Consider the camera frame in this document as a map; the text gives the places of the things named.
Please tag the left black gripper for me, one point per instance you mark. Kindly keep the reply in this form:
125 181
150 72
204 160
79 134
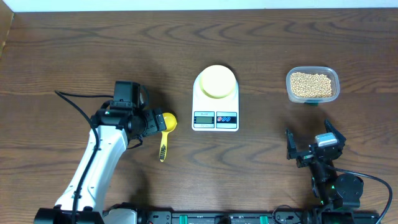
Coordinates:
152 125

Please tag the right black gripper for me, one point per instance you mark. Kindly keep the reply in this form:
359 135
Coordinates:
305 157

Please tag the yellow measuring scoop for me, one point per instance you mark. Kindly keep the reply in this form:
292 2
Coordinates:
170 123

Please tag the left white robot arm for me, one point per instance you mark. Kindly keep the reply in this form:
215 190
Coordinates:
121 119

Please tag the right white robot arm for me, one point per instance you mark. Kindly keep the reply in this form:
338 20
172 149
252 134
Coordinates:
339 193

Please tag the white digital kitchen scale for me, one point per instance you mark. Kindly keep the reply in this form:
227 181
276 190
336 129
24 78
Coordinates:
219 115

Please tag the yellow plastic bowl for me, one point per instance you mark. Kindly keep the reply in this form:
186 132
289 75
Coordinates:
217 81

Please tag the soybeans in container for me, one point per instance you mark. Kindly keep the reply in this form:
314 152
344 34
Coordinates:
310 85

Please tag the clear plastic bean container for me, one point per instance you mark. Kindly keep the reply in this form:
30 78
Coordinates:
330 73

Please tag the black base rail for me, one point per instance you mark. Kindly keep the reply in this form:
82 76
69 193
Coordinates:
236 217

